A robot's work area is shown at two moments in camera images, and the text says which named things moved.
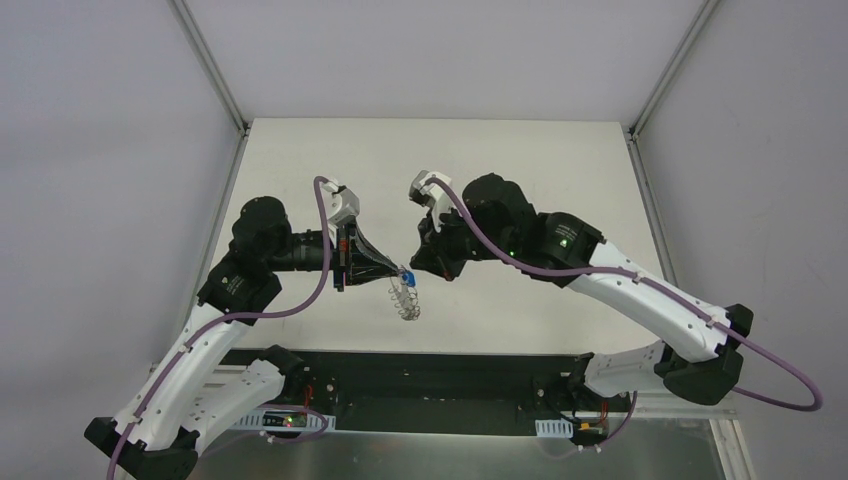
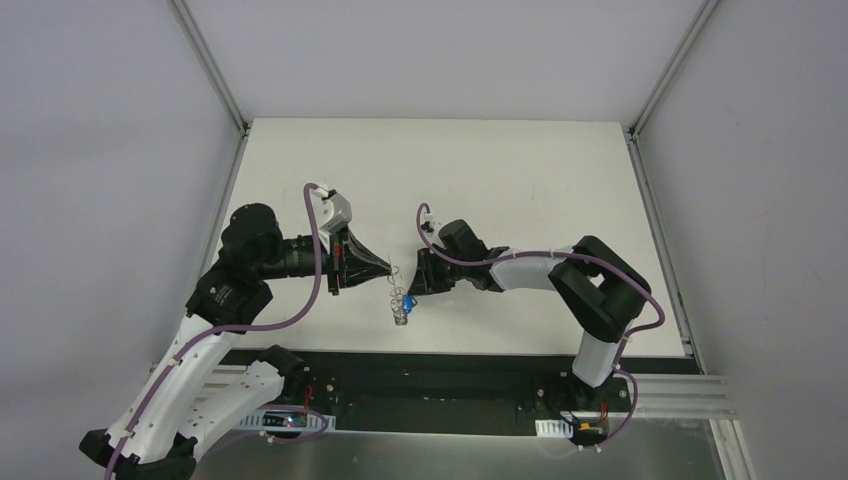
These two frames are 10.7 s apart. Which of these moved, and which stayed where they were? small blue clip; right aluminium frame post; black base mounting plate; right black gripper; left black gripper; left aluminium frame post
Moved: small blue clip; right black gripper
Stayed: black base mounting plate; right aluminium frame post; left black gripper; left aluminium frame post
